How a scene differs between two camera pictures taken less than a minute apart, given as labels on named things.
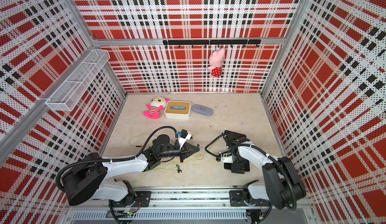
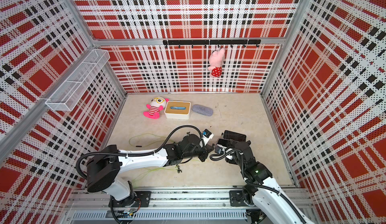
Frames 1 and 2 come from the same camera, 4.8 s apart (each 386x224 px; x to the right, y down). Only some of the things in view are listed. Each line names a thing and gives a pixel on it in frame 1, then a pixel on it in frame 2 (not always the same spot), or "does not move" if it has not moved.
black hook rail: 237,41 does not move
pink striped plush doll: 156,105 does not move
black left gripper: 187,150 to 207,149
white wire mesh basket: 67,97 does not move
